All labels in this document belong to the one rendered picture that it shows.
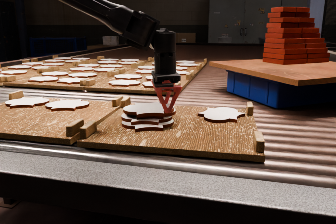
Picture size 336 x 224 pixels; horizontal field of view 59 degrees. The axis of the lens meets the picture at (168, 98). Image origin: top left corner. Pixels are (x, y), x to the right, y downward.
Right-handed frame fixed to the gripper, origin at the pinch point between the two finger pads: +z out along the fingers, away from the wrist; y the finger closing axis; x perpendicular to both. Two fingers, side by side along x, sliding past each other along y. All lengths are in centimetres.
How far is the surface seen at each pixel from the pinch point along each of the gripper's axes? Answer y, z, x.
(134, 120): 4.6, 2.0, -8.7
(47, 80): -66, 3, -46
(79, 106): -16.0, 2.9, -25.2
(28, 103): -21.6, 2.8, -41.9
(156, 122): 6.3, 2.3, -3.4
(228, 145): 19.0, 4.1, 11.0
